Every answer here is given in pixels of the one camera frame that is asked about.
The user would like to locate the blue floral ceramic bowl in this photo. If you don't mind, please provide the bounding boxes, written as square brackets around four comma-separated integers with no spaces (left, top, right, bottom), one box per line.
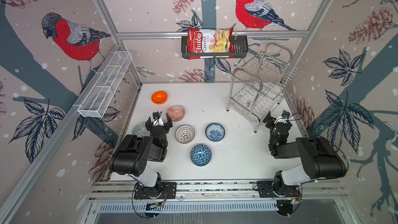
[205,123,226,142]

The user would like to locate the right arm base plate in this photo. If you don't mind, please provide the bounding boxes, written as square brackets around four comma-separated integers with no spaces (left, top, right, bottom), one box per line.
[253,180,302,198]

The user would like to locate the green patterned ceramic bowl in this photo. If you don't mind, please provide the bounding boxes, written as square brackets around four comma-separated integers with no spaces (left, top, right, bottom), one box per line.
[132,122,150,138]

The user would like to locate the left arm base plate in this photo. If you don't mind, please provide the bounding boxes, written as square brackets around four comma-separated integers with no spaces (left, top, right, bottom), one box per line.
[133,182,177,200]

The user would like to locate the white brown patterned bowl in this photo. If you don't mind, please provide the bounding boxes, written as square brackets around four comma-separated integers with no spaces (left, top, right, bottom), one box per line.
[175,125,195,144]

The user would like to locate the blue geometric upturned bowl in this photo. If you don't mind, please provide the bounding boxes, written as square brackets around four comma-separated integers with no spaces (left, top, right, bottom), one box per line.
[190,144,212,167]

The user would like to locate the aluminium mounting rail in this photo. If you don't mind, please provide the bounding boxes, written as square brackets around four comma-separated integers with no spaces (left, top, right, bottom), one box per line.
[87,179,348,203]

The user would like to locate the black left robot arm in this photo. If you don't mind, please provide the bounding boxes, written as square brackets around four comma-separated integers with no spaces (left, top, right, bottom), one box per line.
[109,112,176,200]

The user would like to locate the stainless steel dish rack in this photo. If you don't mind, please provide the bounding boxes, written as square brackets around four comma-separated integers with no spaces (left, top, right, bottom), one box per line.
[227,43,299,132]

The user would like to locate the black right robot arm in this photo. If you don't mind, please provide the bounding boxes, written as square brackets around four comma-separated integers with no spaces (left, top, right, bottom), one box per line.
[263,111,348,197]

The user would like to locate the red cassava chips bag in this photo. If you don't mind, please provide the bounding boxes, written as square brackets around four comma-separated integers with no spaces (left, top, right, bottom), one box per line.
[187,28,234,60]

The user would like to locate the orange plastic bowl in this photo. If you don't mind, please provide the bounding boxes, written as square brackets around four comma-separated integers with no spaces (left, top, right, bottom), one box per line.
[151,91,168,104]

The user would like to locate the red patterned ceramic bowl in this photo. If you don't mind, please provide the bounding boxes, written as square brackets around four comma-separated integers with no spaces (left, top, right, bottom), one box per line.
[167,105,186,122]

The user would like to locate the white wire mesh shelf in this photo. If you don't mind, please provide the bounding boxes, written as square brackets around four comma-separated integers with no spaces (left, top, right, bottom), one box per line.
[78,51,132,118]

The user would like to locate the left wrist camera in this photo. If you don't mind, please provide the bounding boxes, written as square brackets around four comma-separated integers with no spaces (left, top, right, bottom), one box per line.
[152,112,162,120]

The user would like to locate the black wall basket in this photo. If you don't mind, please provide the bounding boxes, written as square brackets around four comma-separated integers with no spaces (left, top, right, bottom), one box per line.
[181,35,248,60]

